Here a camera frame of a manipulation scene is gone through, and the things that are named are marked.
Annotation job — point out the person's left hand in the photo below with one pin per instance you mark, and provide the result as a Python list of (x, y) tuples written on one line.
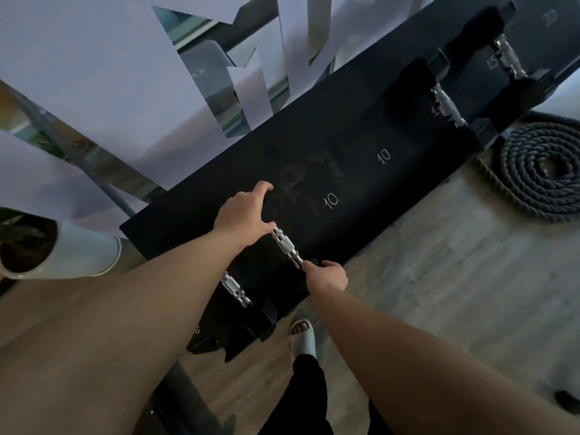
[(240, 215)]

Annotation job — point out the person's right hand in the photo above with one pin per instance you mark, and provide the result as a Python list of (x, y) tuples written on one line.
[(330, 277)]

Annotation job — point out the person's left thumb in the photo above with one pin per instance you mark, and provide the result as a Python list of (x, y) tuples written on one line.
[(268, 228)]

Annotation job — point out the person's right fingers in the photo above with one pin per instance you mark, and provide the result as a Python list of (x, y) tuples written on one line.
[(311, 268)]

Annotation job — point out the person's right forearm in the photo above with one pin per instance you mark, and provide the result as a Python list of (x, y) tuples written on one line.
[(408, 362)]

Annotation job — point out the person's left forearm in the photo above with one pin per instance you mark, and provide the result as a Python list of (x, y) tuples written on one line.
[(118, 330)]

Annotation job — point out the grey slipper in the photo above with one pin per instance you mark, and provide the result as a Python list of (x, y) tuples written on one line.
[(307, 344)]

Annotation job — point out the person's black trousers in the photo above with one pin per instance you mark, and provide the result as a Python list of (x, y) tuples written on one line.
[(297, 398)]

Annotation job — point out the black dumbbell rack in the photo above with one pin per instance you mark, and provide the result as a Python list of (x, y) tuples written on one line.
[(362, 131)]

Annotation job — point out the white paper sheet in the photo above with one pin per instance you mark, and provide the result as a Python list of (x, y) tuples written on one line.
[(36, 185), (362, 22), (90, 63), (294, 36), (254, 92)]

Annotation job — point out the white plant pot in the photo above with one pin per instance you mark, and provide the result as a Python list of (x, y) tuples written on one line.
[(77, 253)]

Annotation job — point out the wall mirror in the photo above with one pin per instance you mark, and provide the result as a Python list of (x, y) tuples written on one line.
[(201, 70)]

